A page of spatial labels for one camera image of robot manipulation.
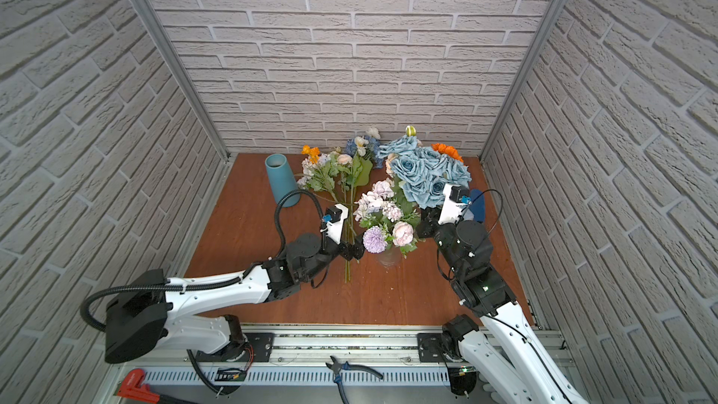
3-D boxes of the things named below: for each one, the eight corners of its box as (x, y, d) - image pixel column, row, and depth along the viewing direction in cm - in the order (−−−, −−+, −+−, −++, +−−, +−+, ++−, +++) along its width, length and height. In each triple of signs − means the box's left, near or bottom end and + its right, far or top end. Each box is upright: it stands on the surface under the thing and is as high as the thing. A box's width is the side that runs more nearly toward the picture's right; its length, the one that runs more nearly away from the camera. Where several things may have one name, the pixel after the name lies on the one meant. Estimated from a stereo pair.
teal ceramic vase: (276, 207, 103) (260, 172, 88) (280, 189, 108) (267, 153, 93) (297, 207, 103) (286, 172, 88) (301, 189, 109) (291, 153, 93)
